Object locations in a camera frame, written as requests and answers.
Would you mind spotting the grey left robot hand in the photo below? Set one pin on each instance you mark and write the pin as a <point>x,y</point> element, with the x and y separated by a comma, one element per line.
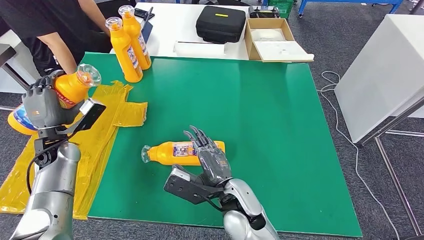
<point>41,109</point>

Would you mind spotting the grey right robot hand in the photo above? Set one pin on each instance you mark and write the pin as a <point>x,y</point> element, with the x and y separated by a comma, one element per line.
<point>215,165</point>

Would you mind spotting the orange bottle with clear cap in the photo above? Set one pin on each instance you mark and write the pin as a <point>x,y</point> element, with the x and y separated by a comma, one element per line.
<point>142,49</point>
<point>126,56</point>
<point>162,155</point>
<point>68,92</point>

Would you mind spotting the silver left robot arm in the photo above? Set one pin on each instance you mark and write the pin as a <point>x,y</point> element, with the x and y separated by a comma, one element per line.
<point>53,185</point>

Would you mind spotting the person's left forearm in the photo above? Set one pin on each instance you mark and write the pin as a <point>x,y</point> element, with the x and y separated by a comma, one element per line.
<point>94,16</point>

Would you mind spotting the person's right forearm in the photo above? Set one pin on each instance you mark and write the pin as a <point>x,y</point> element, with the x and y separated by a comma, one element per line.
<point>59,53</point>

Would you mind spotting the white desk with metal leg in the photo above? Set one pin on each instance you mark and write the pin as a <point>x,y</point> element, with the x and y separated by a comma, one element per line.
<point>10,82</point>

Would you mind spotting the yellow plastic sheet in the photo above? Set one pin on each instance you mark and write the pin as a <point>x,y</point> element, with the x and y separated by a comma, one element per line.
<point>99,132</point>

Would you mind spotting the person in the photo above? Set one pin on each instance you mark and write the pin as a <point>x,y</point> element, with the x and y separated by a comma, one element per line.
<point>43,16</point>

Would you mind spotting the white paper sheet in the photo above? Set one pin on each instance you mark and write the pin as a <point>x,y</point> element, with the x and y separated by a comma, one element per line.
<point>198,49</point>

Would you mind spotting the brown cardboard box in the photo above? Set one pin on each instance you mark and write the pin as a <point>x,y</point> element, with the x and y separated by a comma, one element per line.
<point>249,38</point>

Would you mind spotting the white flat board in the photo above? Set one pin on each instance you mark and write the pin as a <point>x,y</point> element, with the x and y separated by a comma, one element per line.
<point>283,51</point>

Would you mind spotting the tablet with dark blue cover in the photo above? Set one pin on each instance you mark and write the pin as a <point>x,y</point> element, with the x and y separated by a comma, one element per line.
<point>148,30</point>

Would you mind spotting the black zip carrying case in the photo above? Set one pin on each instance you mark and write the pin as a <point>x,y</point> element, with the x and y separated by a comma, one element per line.
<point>220,24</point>

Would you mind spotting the white bag in box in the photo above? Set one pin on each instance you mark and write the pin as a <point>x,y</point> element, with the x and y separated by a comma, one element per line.
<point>267,34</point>

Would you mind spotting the black phone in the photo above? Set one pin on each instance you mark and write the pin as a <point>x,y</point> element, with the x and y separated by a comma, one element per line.
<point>145,13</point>

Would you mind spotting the black remote controller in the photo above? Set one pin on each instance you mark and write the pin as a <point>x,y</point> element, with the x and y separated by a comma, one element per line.
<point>263,12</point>

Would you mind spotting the black chair base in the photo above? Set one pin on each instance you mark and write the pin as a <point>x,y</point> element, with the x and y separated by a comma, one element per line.
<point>228,2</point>

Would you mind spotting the green plastic crate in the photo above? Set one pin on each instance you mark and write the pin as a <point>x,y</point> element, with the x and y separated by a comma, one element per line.
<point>281,6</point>

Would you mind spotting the white side table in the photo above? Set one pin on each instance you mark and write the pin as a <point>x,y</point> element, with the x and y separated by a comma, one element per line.
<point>381,78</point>

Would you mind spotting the black left camera bracket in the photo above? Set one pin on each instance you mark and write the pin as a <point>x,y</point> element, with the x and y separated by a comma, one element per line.
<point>66,130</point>

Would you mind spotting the black camera bracket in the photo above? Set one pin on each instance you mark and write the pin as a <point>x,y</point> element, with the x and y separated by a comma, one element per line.
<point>188,192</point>
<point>66,130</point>

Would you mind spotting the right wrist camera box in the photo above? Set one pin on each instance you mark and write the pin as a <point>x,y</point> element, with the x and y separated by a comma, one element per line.
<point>180,174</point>

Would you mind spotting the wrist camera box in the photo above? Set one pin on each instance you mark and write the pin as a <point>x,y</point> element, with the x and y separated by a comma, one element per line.
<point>89,109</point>
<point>180,174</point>

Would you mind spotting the black right camera bracket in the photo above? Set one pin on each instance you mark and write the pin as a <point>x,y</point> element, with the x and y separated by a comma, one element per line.
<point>188,192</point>

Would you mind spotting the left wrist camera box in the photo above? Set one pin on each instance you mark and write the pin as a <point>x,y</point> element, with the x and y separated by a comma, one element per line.
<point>89,109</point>

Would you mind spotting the blue metal rack frame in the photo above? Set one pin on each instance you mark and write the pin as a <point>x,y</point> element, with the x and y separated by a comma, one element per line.
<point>348,2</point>

